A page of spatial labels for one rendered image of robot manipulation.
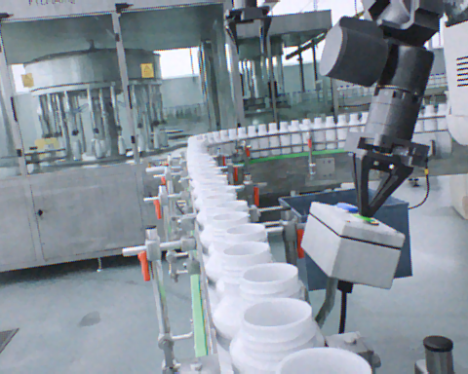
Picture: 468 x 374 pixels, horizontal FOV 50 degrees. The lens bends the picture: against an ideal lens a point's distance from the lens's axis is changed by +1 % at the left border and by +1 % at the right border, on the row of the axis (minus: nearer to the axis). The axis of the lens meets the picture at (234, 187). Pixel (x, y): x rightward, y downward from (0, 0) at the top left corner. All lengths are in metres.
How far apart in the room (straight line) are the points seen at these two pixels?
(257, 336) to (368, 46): 0.42
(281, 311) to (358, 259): 0.34
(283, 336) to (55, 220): 4.24
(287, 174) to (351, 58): 2.04
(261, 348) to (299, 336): 0.02
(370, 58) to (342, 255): 0.23
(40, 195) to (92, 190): 0.41
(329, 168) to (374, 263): 2.01
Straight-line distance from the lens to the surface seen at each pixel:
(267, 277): 0.33
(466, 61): 1.19
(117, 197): 4.33
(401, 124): 0.61
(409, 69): 0.62
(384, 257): 0.62
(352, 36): 0.60
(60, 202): 4.41
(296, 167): 2.61
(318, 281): 1.46
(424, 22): 0.64
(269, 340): 0.24
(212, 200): 0.58
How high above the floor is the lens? 1.27
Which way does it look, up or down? 9 degrees down
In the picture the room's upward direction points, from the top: 7 degrees counter-clockwise
